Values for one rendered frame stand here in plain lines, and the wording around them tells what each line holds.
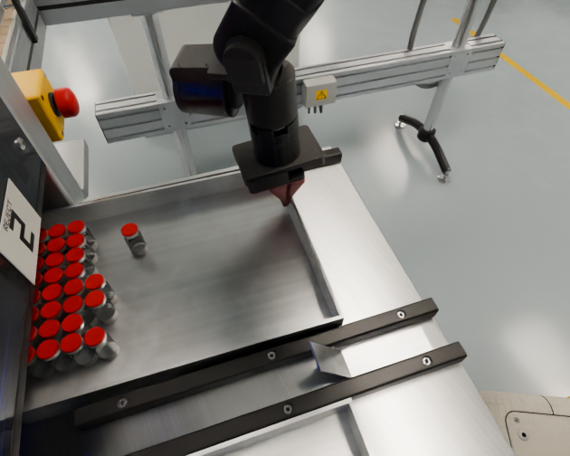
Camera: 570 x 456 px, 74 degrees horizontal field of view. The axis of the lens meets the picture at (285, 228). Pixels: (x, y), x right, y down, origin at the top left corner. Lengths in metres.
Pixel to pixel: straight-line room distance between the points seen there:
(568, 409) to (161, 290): 1.05
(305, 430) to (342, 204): 0.31
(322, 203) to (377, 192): 1.28
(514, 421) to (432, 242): 0.79
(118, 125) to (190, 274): 1.01
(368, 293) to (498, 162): 1.78
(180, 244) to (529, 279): 1.49
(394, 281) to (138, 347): 0.32
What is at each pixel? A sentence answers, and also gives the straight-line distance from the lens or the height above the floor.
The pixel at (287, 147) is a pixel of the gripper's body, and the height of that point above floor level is 1.02.
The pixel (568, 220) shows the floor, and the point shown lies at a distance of 2.10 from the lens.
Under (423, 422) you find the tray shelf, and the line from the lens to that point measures 0.45.
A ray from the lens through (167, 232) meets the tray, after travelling 0.56.
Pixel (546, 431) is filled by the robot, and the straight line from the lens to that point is 1.22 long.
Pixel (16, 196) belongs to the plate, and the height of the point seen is 1.04.
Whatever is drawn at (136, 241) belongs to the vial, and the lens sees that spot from 0.52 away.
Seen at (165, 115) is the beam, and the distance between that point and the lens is 1.44.
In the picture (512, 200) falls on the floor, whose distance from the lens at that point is 2.05.
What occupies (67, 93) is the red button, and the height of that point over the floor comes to 1.01.
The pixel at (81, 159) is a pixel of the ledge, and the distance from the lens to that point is 0.72.
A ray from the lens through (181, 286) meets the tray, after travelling 0.50.
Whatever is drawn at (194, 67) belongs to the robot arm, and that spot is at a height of 1.11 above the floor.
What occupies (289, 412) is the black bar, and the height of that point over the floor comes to 0.90.
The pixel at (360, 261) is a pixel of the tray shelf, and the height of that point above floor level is 0.88.
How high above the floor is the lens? 1.30
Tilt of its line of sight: 52 degrees down
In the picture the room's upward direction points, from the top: straight up
